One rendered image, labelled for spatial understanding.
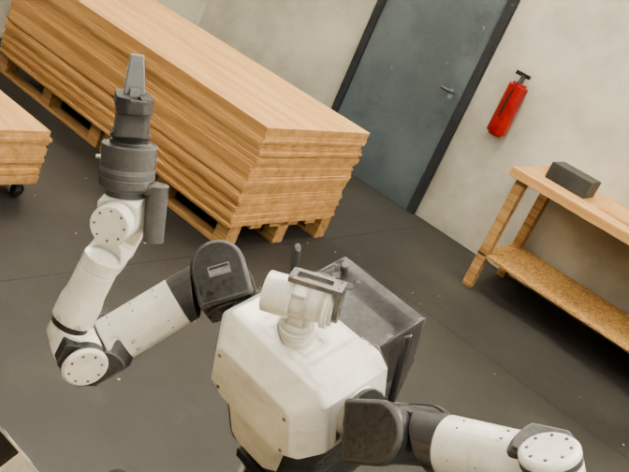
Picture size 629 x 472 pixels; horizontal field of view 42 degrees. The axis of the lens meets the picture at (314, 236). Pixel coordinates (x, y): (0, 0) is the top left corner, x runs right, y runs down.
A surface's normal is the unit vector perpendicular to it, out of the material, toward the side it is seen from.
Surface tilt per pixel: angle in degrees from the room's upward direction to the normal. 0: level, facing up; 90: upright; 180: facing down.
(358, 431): 81
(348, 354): 23
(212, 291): 54
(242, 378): 113
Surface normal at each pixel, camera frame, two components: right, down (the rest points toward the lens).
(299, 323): -0.31, 0.58
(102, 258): 0.48, -0.83
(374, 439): -0.69, -0.20
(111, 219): -0.14, 0.24
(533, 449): -0.24, -0.93
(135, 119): 0.25, 0.29
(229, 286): -0.05, -0.32
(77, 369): 0.41, 0.51
